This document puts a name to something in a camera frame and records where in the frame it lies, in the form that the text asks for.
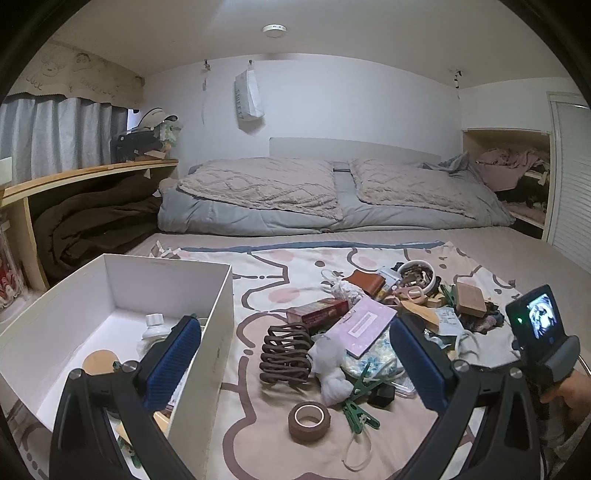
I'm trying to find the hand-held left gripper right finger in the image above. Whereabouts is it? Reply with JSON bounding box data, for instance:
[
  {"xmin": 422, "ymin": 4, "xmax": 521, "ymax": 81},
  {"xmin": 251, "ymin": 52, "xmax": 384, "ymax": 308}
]
[{"xmin": 389, "ymin": 315, "xmax": 542, "ymax": 480}]

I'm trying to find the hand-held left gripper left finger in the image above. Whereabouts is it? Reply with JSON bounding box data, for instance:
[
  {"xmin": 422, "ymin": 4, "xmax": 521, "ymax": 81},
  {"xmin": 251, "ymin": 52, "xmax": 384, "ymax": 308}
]
[{"xmin": 50, "ymin": 315, "xmax": 203, "ymax": 480}]

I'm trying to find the white cardboard box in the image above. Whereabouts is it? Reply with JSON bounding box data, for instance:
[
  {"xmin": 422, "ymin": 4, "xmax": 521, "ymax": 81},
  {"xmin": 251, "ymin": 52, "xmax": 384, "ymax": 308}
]
[{"xmin": 0, "ymin": 253, "xmax": 234, "ymax": 446}]

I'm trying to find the person's right forearm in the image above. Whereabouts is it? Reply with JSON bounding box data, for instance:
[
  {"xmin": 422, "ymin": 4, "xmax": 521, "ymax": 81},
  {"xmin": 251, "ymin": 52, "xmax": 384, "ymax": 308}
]
[{"xmin": 542, "ymin": 413, "xmax": 591, "ymax": 480}]

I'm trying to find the person's right hand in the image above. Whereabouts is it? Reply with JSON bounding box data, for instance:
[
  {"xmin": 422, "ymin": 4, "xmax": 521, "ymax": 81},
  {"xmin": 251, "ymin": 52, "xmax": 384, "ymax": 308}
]
[{"xmin": 540, "ymin": 367, "xmax": 591, "ymax": 428}]

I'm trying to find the small white bottle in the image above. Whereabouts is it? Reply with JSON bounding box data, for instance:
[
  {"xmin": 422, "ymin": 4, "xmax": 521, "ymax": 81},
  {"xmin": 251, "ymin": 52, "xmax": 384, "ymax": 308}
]
[{"xmin": 141, "ymin": 313, "xmax": 167, "ymax": 344}]

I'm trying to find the floral cloth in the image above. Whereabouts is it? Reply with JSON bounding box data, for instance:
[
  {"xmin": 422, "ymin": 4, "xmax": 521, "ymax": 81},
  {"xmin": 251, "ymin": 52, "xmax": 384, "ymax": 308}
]
[{"xmin": 344, "ymin": 339, "xmax": 407, "ymax": 380}]

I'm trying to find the white paper slip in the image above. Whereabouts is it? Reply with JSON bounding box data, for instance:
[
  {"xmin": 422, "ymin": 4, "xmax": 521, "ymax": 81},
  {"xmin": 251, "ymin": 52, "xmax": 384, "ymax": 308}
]
[{"xmin": 436, "ymin": 307, "xmax": 465, "ymax": 336}]

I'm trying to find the pink card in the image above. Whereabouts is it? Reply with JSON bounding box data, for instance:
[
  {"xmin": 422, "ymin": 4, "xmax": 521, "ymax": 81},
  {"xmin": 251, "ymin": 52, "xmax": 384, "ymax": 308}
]
[{"xmin": 325, "ymin": 295, "xmax": 399, "ymax": 358}]

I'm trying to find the round wooden lid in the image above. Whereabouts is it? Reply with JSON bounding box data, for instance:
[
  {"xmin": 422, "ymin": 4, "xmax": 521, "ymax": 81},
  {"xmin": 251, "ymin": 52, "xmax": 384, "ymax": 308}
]
[{"xmin": 83, "ymin": 349, "xmax": 122, "ymax": 377}]

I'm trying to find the dark cloth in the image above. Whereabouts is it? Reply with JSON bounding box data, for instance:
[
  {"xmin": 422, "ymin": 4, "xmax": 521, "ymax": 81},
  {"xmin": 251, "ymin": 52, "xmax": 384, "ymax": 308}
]
[{"xmin": 462, "ymin": 305, "xmax": 509, "ymax": 334}]

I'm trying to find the brown rectangular block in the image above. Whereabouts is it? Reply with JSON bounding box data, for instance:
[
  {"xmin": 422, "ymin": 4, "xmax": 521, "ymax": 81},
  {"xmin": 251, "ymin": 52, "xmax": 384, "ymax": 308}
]
[{"xmin": 455, "ymin": 281, "xmax": 488, "ymax": 317}]

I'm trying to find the white bowl with small bits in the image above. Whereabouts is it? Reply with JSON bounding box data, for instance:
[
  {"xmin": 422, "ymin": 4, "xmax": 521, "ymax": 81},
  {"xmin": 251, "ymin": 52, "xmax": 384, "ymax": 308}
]
[{"xmin": 397, "ymin": 260, "xmax": 439, "ymax": 296}]

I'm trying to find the crumpled white plastic bag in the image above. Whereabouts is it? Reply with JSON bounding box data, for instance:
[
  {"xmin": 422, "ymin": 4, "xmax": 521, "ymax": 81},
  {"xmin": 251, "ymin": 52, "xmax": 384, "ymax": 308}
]
[{"xmin": 308, "ymin": 339, "xmax": 354, "ymax": 407}]

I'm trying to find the white loop band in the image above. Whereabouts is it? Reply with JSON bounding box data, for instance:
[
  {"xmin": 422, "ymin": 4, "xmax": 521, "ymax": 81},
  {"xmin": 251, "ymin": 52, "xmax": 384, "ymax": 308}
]
[{"xmin": 344, "ymin": 427, "xmax": 373, "ymax": 465}]

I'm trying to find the brown leather wallet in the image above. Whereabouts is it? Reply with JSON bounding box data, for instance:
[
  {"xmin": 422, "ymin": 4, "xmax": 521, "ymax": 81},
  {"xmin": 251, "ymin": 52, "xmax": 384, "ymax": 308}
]
[{"xmin": 346, "ymin": 270, "xmax": 386, "ymax": 296}]

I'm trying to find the brown hair claw clip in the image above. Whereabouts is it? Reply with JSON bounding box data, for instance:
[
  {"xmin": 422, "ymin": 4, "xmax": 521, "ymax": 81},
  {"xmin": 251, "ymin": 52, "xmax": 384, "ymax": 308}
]
[{"xmin": 259, "ymin": 324, "xmax": 315, "ymax": 386}]

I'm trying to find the red-brown box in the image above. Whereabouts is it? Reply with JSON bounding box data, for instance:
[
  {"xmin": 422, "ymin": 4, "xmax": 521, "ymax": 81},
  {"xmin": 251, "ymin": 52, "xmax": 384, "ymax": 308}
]
[{"xmin": 285, "ymin": 298, "xmax": 351, "ymax": 326}]

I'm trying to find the beige bed sheet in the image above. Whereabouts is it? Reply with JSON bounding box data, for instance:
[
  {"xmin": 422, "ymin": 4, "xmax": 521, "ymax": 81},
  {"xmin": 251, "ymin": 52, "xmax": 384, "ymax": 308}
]
[{"xmin": 124, "ymin": 225, "xmax": 591, "ymax": 370}]

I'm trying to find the brown tape roll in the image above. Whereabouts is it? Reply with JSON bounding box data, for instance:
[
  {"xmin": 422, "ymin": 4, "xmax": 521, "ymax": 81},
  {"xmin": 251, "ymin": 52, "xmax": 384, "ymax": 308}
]
[{"xmin": 288, "ymin": 401, "xmax": 331, "ymax": 441}]

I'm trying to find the printed blanket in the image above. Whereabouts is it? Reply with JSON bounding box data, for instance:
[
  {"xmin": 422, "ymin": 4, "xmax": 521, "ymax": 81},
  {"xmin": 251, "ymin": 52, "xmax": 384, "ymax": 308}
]
[{"xmin": 124, "ymin": 240, "xmax": 527, "ymax": 480}]

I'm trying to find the grey folded duvet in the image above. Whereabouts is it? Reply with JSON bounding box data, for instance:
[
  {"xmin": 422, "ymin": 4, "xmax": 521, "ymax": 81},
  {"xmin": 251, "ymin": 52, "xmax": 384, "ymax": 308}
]
[
  {"xmin": 336, "ymin": 154, "xmax": 514, "ymax": 230},
  {"xmin": 157, "ymin": 159, "xmax": 352, "ymax": 232}
]

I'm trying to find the dark brown blanket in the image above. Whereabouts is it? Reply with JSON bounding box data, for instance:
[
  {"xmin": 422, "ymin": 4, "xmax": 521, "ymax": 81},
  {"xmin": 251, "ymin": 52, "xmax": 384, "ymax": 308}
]
[{"xmin": 32, "ymin": 178, "xmax": 162, "ymax": 287}]

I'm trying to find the white louvered door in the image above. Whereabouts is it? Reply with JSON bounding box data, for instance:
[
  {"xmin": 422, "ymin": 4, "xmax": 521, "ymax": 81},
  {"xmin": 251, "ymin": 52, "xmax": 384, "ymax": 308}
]
[{"xmin": 545, "ymin": 92, "xmax": 591, "ymax": 273}]

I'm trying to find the beige quilted blanket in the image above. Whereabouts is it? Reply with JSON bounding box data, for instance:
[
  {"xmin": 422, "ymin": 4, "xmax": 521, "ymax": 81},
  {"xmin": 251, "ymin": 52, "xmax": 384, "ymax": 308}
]
[
  {"xmin": 349, "ymin": 158, "xmax": 490, "ymax": 220},
  {"xmin": 178, "ymin": 159, "xmax": 343, "ymax": 221}
]

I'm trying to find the clear storage box with dolls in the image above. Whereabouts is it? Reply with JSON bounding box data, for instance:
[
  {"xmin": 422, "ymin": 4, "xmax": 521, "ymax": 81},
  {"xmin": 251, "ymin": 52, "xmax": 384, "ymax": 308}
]
[{"xmin": 0, "ymin": 222, "xmax": 26, "ymax": 315}]

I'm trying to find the pink clothes pile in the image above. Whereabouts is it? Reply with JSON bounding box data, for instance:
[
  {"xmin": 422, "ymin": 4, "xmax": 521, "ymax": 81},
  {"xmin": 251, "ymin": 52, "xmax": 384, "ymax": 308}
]
[{"xmin": 475, "ymin": 148, "xmax": 548, "ymax": 192}]

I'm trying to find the wooden shelf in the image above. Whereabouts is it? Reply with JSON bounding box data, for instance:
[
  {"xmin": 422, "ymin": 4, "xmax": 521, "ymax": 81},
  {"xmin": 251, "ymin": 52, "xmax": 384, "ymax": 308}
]
[{"xmin": 0, "ymin": 158, "xmax": 180, "ymax": 294}]

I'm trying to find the black case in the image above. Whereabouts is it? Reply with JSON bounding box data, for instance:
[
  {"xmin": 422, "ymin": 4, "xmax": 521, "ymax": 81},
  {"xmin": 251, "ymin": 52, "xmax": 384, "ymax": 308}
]
[{"xmin": 111, "ymin": 129, "xmax": 162, "ymax": 162}]

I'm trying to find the white cap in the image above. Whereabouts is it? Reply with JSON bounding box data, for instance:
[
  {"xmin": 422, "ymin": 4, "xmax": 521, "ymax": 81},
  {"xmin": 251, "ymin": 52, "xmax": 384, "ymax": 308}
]
[{"xmin": 139, "ymin": 108, "xmax": 178, "ymax": 131}]

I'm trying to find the grey curtain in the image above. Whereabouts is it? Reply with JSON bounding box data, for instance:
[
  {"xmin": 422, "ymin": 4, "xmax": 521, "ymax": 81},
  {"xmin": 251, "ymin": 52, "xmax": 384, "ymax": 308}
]
[{"xmin": 0, "ymin": 93, "xmax": 129, "ymax": 185}]

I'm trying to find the hanging white bag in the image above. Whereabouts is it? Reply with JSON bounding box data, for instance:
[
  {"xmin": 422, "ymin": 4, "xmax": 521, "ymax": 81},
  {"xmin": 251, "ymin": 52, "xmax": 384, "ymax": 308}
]
[{"xmin": 234, "ymin": 69, "xmax": 265, "ymax": 121}]

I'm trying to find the cream printed valance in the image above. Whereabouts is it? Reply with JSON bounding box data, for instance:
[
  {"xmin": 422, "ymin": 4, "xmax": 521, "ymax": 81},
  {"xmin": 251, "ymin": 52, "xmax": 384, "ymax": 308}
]
[{"xmin": 18, "ymin": 39, "xmax": 145, "ymax": 107}]

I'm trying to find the wooden wall niche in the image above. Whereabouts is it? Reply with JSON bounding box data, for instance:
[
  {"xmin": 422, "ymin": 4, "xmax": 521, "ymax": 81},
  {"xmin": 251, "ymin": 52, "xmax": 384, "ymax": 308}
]
[{"xmin": 462, "ymin": 128, "xmax": 552, "ymax": 238}]

